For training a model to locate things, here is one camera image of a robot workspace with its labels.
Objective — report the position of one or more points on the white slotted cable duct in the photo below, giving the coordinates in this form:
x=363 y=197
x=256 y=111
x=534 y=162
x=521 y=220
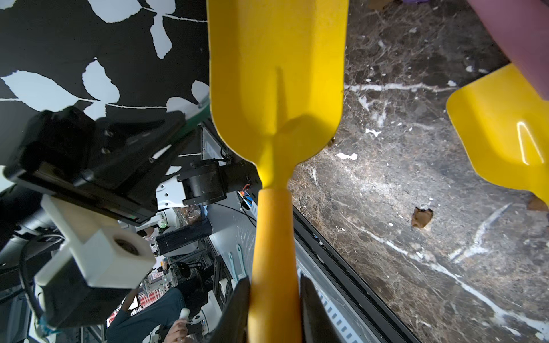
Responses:
x=348 y=324

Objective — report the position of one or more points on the black front rail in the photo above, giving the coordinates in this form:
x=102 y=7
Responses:
x=373 y=310

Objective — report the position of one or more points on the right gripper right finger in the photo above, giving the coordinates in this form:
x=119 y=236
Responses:
x=316 y=325

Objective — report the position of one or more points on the purple trowel pink handle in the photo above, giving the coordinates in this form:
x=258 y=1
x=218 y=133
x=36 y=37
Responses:
x=520 y=29

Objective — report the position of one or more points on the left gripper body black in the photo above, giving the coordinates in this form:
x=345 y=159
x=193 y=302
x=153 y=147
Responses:
x=110 y=167

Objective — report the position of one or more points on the yellow trowel wooden handle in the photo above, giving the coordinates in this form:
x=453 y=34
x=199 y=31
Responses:
x=503 y=125

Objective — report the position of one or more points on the brown clay soil lump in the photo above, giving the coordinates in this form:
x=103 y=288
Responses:
x=421 y=217

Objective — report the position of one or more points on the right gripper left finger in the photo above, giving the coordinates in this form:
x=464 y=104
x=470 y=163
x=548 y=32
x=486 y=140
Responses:
x=233 y=323

